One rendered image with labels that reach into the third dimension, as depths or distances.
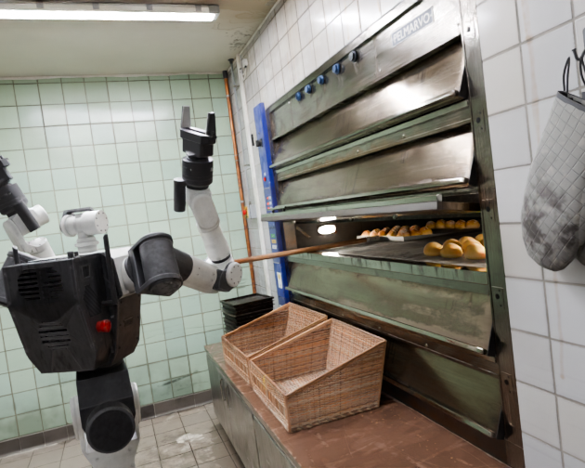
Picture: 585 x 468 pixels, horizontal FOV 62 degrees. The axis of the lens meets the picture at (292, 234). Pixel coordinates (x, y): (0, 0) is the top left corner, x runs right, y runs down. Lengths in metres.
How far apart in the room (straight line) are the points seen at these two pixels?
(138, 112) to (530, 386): 3.25
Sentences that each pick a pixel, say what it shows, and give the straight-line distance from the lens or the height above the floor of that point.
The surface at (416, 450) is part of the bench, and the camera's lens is 1.86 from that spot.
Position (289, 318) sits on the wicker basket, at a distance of 3.14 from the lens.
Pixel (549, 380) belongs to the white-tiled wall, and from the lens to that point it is 1.53.
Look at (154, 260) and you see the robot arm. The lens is 1.31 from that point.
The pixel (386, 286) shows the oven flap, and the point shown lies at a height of 1.07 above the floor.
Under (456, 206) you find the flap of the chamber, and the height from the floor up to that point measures 1.39.
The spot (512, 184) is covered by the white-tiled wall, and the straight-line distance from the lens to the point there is 1.47.
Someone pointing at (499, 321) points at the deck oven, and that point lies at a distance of 1.60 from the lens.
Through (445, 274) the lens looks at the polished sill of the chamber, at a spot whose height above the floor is 1.16.
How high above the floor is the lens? 1.45
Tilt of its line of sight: 3 degrees down
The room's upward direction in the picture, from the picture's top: 7 degrees counter-clockwise
